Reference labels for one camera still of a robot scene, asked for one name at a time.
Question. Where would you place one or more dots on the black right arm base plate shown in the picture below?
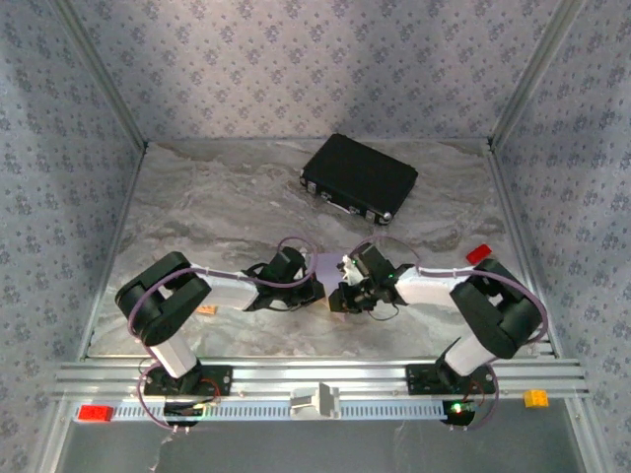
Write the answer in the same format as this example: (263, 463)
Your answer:
(416, 382)

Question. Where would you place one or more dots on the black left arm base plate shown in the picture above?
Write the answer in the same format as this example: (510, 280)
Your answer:
(219, 386)

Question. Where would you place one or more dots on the black hard case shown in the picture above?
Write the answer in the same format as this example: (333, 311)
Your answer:
(360, 177)

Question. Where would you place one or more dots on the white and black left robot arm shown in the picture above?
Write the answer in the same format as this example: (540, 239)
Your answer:
(227, 290)

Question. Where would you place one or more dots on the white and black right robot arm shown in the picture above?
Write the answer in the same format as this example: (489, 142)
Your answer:
(429, 290)

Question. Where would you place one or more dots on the aluminium table side rail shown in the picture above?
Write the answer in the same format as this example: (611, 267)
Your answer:
(510, 197)
(112, 246)

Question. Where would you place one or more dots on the small wooden block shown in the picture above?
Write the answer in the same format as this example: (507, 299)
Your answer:
(207, 311)

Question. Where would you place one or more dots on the aluminium corner post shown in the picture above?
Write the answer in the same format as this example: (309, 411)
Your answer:
(104, 74)
(533, 74)

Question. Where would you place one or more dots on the lavender paper sheet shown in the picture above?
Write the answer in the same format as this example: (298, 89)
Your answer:
(329, 268)

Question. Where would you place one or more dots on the yellow toy brick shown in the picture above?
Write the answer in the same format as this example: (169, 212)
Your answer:
(536, 398)

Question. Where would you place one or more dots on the aluminium rail frame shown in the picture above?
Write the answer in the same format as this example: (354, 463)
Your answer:
(345, 369)

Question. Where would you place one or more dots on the small red block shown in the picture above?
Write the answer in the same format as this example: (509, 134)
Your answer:
(479, 253)

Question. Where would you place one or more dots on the black controller board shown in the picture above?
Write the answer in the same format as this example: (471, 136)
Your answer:
(185, 410)
(459, 411)

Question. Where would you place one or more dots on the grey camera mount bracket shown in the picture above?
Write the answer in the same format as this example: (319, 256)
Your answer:
(315, 399)

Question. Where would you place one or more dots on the red toy brick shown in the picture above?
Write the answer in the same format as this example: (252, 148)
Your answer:
(96, 414)

